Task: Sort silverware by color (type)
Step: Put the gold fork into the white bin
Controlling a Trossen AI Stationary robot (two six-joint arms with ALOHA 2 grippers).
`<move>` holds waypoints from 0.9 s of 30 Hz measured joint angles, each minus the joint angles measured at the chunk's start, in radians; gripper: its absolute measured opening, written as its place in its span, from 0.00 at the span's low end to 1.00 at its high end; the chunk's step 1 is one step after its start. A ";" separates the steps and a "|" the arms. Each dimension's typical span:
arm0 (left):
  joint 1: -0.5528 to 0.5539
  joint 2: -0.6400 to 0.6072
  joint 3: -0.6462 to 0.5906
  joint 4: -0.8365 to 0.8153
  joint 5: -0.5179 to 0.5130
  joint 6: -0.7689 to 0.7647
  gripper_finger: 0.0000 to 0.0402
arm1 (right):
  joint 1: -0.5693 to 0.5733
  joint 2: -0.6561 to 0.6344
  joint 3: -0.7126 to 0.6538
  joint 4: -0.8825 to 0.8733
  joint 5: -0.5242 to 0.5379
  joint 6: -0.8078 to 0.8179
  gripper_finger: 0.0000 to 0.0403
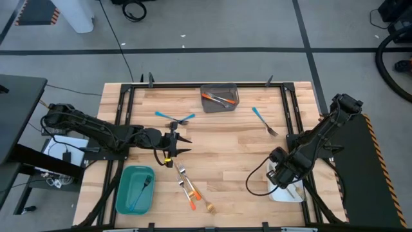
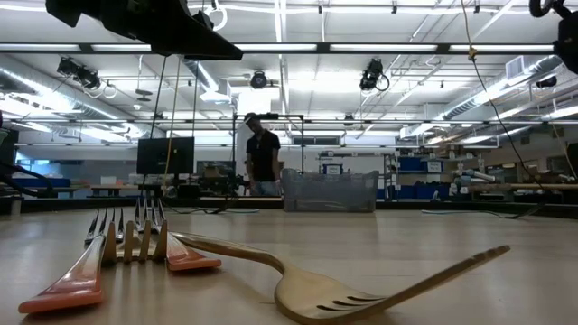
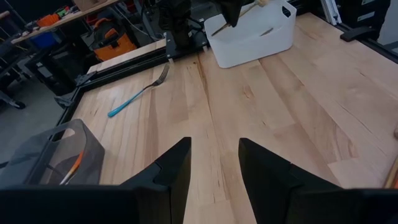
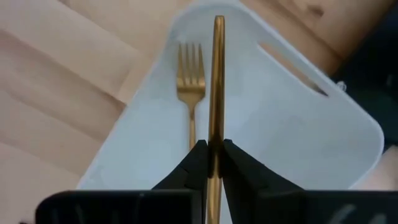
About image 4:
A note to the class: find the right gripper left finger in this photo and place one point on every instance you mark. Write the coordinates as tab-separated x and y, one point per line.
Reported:
174	205

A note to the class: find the white plastic bin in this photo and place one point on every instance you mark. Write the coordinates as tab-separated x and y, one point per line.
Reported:
280	140

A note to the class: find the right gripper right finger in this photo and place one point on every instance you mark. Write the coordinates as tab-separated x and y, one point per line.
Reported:
264	202

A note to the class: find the gold metal fork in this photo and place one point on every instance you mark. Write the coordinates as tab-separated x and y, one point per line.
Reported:
217	77
190	90

